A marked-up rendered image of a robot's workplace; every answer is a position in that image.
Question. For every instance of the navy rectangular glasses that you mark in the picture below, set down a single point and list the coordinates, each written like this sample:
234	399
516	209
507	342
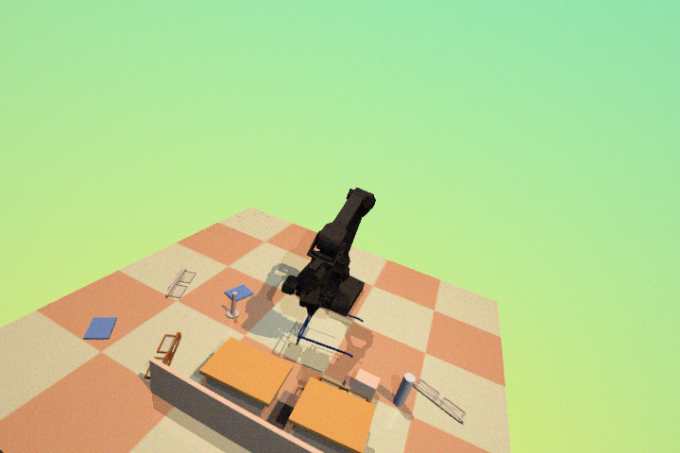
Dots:
305	325

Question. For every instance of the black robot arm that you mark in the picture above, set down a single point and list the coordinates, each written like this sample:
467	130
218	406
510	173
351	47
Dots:
334	242

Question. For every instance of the blue flat slab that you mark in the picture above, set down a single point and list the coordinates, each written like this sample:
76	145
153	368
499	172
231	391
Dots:
100	328
242	292

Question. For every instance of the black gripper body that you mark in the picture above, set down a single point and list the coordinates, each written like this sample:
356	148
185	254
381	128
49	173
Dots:
339	301

